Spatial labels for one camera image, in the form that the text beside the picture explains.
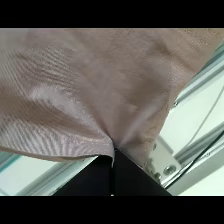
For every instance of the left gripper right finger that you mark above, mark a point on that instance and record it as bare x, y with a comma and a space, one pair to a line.
133, 176

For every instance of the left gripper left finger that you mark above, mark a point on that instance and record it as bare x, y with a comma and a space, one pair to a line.
95, 178

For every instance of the pink garment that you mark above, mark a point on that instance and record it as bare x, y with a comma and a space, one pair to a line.
93, 90

